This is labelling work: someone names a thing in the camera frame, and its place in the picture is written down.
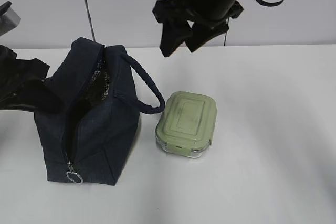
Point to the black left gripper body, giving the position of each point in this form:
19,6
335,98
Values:
12,72

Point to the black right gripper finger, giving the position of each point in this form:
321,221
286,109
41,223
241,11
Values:
174,33
201,34

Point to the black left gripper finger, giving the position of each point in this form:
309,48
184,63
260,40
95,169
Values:
34,95
33,69

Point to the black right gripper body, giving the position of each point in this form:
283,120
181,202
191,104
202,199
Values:
170,11

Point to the navy blue lunch bag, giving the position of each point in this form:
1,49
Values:
104,91

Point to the green lid glass food container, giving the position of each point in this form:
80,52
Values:
187,124

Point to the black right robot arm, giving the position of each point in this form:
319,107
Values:
193,22

